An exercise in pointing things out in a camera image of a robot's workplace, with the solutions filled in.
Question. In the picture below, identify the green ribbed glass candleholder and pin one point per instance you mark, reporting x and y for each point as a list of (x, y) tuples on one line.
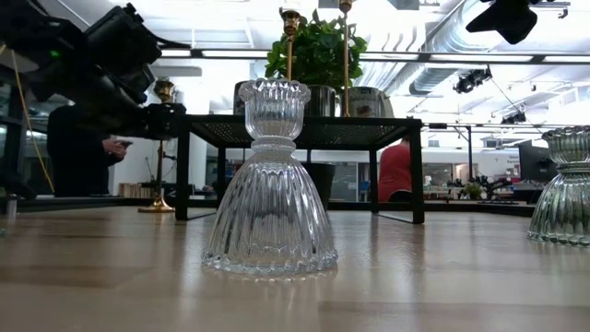
[(564, 198)]

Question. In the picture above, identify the black perforated metal shelf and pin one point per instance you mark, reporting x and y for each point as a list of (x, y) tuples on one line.
[(322, 131)]

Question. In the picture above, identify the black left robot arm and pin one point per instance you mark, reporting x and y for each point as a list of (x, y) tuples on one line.
[(27, 46)]

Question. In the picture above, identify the black ceiling spotlight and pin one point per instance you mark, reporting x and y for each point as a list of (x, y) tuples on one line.
[(514, 118), (472, 80)]

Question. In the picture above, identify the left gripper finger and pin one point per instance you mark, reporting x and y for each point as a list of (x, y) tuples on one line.
[(167, 121)]

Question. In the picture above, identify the green leafy potted plant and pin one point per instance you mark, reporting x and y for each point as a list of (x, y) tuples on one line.
[(318, 50)]

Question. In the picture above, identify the person's phone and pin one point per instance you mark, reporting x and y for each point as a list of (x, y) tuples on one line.
[(125, 144)]

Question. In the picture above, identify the small background plant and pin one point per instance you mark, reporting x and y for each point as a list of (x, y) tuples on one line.
[(474, 190)]

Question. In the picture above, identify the black robot arm on desk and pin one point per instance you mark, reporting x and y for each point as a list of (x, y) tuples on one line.
[(493, 186)]

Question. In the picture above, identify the clear ribbed glass candleholder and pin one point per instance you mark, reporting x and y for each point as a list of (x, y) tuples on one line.
[(269, 207)]

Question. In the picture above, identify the person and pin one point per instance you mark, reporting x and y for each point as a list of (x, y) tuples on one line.
[(395, 170), (78, 152)]

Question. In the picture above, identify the dark computer monitor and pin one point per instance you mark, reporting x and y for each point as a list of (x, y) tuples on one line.
[(534, 161)]

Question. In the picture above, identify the black plant pot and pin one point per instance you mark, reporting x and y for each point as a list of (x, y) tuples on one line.
[(322, 184)]

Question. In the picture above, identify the black aluminium rig frame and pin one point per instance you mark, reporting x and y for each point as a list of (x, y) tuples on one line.
[(461, 208)]

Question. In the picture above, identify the gold candlestick holder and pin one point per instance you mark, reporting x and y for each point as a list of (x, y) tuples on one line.
[(163, 90), (290, 46), (345, 55)]

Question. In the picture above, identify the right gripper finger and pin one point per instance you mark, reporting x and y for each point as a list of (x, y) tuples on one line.
[(491, 16), (493, 30)]

